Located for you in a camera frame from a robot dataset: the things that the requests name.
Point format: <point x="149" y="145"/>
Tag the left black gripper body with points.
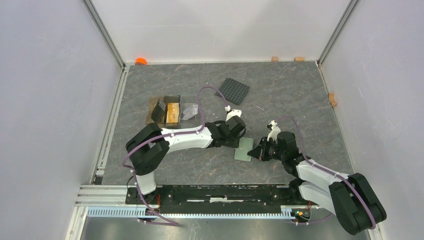
<point x="232" y="141"/>

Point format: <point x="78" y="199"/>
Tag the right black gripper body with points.
<point x="269" y="151"/>

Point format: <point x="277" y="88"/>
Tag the green card holder wallet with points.
<point x="245" y="145"/>

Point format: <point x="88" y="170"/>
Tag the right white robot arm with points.
<point x="349" y="197"/>

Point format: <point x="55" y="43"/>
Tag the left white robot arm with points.
<point x="147" y="149"/>

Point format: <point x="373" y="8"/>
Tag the gold credit card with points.
<point x="172" y="113"/>

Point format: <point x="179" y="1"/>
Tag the dark grey lego baseplate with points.
<point x="234" y="91"/>

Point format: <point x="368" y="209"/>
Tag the curved wooden block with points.
<point x="332" y="99"/>

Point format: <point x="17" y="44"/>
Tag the flat wooden block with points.
<point x="299" y="59"/>

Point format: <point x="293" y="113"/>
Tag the orange round cap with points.
<point x="140" y="61"/>

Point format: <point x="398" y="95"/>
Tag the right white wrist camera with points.
<point x="274" y="130"/>

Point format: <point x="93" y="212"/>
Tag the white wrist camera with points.
<point x="232" y="112"/>
<point x="274" y="130"/>

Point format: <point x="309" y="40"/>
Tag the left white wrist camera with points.
<point x="232" y="112"/>

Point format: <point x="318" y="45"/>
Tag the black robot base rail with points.
<point x="223" y="199"/>

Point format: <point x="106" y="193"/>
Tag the right aluminium frame post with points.
<point x="337" y="31"/>

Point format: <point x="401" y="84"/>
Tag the aluminium frame post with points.
<point x="101" y="27"/>
<point x="337" y="31"/>

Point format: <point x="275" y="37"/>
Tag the left aluminium frame post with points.
<point x="101" y="27"/>

